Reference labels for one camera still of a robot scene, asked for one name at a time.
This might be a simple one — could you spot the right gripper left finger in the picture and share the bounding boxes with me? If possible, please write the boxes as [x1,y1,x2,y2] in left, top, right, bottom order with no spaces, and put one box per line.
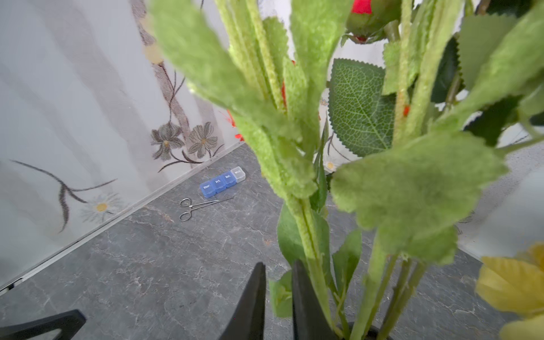
[219,262,266,340]

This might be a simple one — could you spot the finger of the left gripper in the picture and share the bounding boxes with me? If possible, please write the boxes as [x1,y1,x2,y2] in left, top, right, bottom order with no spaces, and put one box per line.
[1,310,86,340]

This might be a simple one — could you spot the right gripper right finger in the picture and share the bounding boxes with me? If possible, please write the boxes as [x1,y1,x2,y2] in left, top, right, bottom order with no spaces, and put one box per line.
[292,260,337,340]

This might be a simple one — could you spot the yellow poppy flower stem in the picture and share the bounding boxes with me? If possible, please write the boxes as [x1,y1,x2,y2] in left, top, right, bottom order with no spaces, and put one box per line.
[149,1,352,320]

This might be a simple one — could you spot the black vase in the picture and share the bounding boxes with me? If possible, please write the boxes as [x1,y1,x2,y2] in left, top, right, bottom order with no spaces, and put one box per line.
[340,322,393,340]

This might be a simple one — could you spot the small metal scissors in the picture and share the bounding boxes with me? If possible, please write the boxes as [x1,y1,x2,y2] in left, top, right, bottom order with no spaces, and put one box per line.
[179,197,232,222]

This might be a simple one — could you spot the blue pill organizer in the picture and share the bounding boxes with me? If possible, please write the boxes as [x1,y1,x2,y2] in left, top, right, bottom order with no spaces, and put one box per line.
[199,167,246,198]

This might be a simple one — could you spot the red rose bouquet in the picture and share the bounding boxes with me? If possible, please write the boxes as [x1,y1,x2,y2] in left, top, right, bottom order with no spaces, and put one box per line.
[263,1,543,339]

